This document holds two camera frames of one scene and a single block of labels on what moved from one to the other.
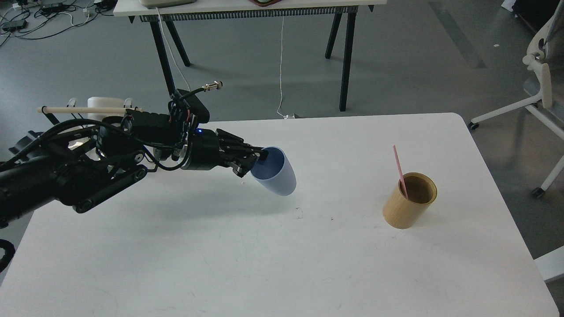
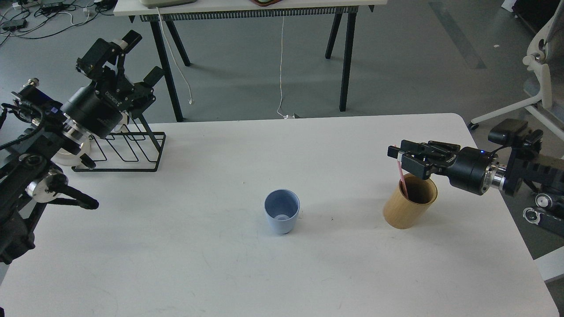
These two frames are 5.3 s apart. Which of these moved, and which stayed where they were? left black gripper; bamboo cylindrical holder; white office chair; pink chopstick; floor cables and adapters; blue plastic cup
Moved: blue plastic cup; left black gripper
Stayed: pink chopstick; white office chair; floor cables and adapters; bamboo cylindrical holder
